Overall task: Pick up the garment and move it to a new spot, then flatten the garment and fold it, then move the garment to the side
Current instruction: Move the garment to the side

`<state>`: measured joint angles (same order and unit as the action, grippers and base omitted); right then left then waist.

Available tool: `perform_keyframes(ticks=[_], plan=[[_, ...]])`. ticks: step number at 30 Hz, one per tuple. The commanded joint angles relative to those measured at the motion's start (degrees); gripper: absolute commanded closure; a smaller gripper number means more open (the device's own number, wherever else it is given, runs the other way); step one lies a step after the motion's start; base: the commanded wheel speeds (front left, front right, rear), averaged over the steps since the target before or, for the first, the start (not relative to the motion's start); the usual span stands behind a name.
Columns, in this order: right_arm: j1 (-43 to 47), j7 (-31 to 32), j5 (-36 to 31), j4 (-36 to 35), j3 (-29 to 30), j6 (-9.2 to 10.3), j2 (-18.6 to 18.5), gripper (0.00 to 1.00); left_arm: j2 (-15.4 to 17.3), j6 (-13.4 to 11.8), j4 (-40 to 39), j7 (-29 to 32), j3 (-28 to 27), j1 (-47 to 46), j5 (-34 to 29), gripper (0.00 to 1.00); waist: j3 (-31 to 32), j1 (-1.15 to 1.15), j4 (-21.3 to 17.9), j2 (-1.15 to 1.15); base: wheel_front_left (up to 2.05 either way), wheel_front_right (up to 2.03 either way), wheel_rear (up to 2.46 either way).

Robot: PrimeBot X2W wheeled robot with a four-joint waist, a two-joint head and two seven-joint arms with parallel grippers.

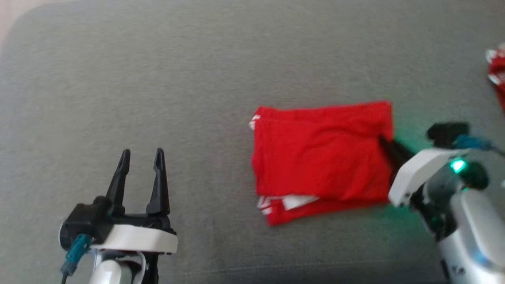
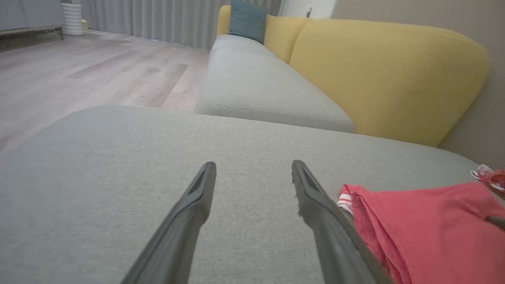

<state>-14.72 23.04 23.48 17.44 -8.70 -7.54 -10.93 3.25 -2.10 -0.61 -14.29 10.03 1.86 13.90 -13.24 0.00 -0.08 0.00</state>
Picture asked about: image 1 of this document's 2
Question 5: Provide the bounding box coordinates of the grey fabric sofa chaise seat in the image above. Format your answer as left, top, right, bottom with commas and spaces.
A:
0, 0, 505, 284

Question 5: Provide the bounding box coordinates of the teal connector camera cable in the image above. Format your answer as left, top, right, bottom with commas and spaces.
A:
59, 233, 92, 284
453, 134, 505, 156

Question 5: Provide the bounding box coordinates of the teal connector right camera cable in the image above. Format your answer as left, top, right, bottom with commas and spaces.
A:
453, 134, 505, 156

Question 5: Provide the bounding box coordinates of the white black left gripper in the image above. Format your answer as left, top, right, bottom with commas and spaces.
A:
90, 148, 179, 256

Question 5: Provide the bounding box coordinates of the red shorts white trim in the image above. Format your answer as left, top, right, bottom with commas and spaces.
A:
485, 41, 505, 112

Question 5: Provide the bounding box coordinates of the teal connector left camera cable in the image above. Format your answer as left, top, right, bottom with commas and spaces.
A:
59, 233, 92, 284

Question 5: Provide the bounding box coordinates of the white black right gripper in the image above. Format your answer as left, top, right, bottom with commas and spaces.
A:
378, 134, 471, 208

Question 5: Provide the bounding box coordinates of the red basketball jersey white trim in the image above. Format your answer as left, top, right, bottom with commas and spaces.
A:
249, 101, 394, 227

